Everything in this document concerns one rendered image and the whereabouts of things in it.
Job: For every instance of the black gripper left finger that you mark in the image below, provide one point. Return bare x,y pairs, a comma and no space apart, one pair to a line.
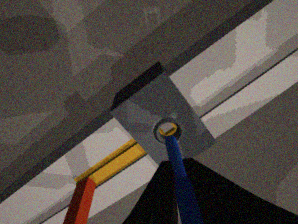
158,202

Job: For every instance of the aluminum slotted rail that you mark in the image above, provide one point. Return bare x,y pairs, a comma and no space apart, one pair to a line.
232,71

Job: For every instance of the blue pin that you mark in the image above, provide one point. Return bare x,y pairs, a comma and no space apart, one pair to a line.
187,203

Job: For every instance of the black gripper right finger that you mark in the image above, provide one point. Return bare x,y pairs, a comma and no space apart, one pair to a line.
223,202

